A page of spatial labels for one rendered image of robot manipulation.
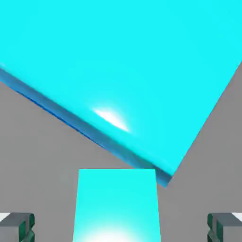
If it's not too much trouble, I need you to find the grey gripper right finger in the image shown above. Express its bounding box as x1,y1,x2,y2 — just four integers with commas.
207,212,242,242

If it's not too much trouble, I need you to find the small cyan cube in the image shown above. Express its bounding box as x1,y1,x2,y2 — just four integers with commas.
72,168,161,242

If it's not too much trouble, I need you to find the large cyan box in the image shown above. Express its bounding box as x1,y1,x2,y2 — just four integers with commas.
0,0,242,189

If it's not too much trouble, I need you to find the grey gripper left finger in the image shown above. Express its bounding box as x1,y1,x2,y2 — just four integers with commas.
0,212,35,242

